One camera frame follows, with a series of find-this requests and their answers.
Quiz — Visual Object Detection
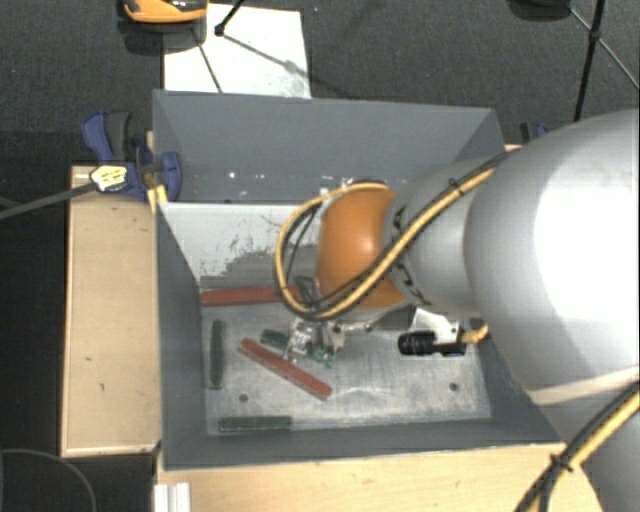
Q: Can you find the red-brown flat block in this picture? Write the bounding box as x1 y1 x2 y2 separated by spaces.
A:
237 337 334 402
200 285 297 308

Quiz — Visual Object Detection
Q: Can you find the grey metal bin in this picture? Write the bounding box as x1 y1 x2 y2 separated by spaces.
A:
151 88 562 471

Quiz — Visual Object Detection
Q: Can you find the pale wood board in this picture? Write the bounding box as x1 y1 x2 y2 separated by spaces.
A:
60 164 164 459

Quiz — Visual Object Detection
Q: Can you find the black cylinder on white bracket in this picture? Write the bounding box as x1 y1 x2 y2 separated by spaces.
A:
397 306 482 358

